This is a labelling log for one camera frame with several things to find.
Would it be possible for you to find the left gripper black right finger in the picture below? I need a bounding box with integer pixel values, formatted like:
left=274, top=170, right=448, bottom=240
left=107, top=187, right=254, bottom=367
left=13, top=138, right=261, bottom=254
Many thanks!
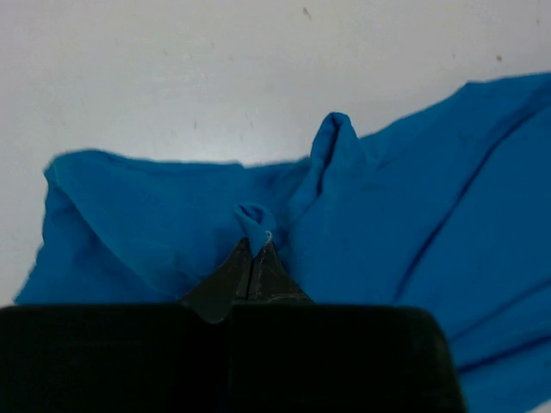
left=228, top=245, right=467, bottom=412

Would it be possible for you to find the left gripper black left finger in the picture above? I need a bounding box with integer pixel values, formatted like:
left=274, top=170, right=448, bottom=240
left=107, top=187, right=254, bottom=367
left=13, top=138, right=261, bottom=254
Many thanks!
left=1, top=240, right=252, bottom=412

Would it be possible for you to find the blue t-shirt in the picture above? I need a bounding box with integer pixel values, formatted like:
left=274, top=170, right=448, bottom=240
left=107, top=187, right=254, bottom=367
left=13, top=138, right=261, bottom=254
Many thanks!
left=15, top=73, right=550, bottom=412

